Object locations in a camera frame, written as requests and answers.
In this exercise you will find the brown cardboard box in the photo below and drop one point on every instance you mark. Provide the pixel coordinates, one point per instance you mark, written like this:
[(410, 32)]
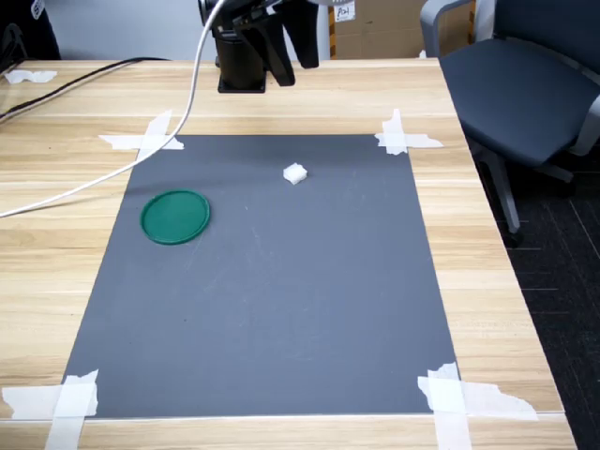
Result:
[(384, 33)]

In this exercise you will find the dark grey mat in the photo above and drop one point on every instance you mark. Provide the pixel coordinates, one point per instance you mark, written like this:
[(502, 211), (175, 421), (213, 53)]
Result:
[(262, 304)]

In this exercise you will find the white crumpled tape scrap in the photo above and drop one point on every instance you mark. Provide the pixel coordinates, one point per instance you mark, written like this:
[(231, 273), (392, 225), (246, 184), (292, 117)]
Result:
[(30, 76)]

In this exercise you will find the black bag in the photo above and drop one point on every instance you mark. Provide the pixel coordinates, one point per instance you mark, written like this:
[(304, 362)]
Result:
[(42, 37)]

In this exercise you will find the round green lid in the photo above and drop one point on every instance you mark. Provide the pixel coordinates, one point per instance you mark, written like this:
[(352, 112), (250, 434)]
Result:
[(175, 217)]

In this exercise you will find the dark grey office chair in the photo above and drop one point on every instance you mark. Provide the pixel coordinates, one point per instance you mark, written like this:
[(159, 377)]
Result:
[(515, 103)]

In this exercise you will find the small white plastic terminal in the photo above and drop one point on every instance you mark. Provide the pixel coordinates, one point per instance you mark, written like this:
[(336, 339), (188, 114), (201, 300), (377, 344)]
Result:
[(295, 174)]

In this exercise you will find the white masking tape patch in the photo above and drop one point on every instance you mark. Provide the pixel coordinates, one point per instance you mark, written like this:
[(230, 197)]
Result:
[(450, 398), (396, 138), (70, 403), (152, 129)]

